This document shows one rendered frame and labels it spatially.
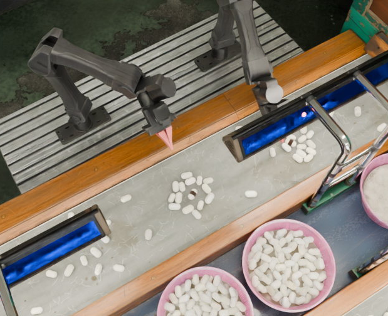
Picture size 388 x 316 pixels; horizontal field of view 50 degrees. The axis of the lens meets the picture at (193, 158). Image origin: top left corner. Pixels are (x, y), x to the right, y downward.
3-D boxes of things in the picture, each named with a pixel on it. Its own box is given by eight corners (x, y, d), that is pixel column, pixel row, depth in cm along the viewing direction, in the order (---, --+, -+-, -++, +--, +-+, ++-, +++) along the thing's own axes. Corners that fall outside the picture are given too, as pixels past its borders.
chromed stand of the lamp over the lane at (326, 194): (271, 170, 145) (298, 94, 105) (318, 144, 149) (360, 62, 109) (305, 215, 137) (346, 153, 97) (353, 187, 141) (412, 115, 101)
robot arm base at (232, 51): (246, 37, 162) (236, 26, 165) (202, 59, 158) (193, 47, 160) (244, 51, 169) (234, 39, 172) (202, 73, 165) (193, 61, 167)
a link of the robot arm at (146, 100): (167, 100, 124) (157, 78, 122) (154, 108, 120) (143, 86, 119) (152, 105, 129) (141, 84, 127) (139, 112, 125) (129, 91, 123)
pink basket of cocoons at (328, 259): (222, 277, 129) (224, 271, 120) (271, 212, 138) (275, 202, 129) (296, 335, 121) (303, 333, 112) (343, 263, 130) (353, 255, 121)
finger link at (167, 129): (182, 147, 126) (168, 119, 124) (160, 158, 125) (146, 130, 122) (175, 145, 133) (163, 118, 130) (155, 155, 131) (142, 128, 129)
